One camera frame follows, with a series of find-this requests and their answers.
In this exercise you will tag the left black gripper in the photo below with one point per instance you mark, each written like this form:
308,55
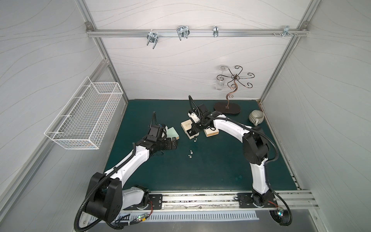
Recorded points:
170,143

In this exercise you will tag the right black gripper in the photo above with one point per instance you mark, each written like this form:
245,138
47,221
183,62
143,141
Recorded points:
196,126

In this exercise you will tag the cream drawer jewelry box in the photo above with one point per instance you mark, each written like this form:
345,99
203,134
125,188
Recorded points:
211,132

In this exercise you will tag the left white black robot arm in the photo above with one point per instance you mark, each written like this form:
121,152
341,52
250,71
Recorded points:
105,197

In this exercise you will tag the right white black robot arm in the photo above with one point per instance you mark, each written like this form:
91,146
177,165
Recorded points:
258,149

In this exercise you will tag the mint green jewelry box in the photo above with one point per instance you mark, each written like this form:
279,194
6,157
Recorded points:
172,133

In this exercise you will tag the black metal jewelry stand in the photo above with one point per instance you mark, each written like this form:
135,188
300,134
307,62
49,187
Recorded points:
233,81

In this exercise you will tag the clear glass on stand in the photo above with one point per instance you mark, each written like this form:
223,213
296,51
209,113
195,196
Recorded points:
221,77

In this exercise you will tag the dark green table mat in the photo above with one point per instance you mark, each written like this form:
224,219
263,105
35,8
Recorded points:
217,162

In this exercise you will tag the grey ribbed ceramic ornament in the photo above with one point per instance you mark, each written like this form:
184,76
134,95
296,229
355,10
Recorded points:
256,117

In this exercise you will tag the small metal clamp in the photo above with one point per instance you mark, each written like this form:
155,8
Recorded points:
215,31

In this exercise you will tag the middle metal clamp hook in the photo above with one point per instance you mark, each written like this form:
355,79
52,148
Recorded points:
183,32

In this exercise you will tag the metal clamp hook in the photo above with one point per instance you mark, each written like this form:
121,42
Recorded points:
183,32
152,38

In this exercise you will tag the left metal clamp hook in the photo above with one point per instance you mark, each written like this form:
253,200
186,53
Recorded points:
152,38

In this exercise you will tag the right metal clamp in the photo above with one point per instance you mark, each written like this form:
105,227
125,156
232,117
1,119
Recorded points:
286,32

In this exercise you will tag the aluminium cross bar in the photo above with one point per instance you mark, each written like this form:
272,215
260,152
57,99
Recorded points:
202,33

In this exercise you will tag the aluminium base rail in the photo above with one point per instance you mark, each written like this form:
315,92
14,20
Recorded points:
194,201

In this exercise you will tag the white wire basket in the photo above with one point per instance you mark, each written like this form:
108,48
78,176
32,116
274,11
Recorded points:
84,120

